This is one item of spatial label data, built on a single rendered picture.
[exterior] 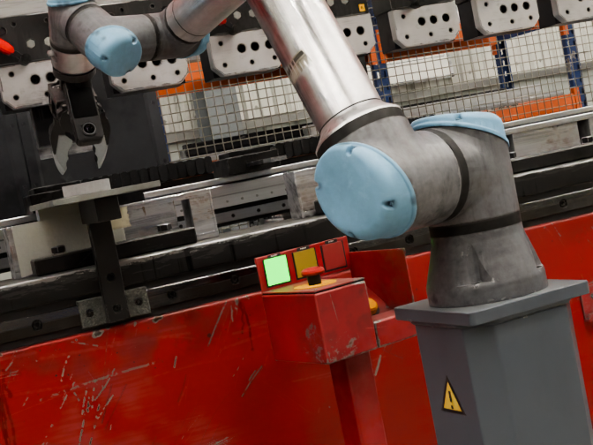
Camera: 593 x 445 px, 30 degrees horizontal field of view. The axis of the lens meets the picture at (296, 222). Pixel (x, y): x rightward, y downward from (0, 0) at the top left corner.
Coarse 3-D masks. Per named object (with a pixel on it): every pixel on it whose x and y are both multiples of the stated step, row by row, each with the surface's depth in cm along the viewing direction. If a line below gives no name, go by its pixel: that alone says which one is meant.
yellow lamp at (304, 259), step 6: (300, 252) 193; (306, 252) 193; (312, 252) 194; (294, 258) 192; (300, 258) 192; (306, 258) 193; (312, 258) 194; (300, 264) 192; (306, 264) 193; (312, 264) 194; (300, 270) 192; (300, 276) 192
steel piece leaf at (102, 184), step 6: (96, 180) 197; (102, 180) 197; (108, 180) 197; (66, 186) 195; (72, 186) 195; (78, 186) 195; (84, 186) 196; (90, 186) 196; (96, 186) 197; (102, 186) 197; (108, 186) 197; (66, 192) 195; (72, 192) 195; (78, 192) 195; (84, 192) 196; (90, 192) 196
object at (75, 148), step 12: (36, 108) 203; (48, 108) 204; (36, 120) 203; (48, 120) 203; (36, 132) 203; (48, 132) 203; (36, 144) 204; (48, 144) 203; (72, 144) 206; (48, 156) 204
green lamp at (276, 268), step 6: (276, 258) 190; (282, 258) 190; (270, 264) 189; (276, 264) 190; (282, 264) 190; (270, 270) 189; (276, 270) 190; (282, 270) 190; (288, 270) 191; (270, 276) 189; (276, 276) 189; (282, 276) 190; (288, 276) 191; (270, 282) 189; (276, 282) 189; (282, 282) 190
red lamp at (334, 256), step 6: (324, 246) 196; (330, 246) 196; (336, 246) 197; (324, 252) 195; (330, 252) 196; (336, 252) 197; (342, 252) 198; (324, 258) 195; (330, 258) 196; (336, 258) 197; (342, 258) 198; (330, 264) 196; (336, 264) 197; (342, 264) 198
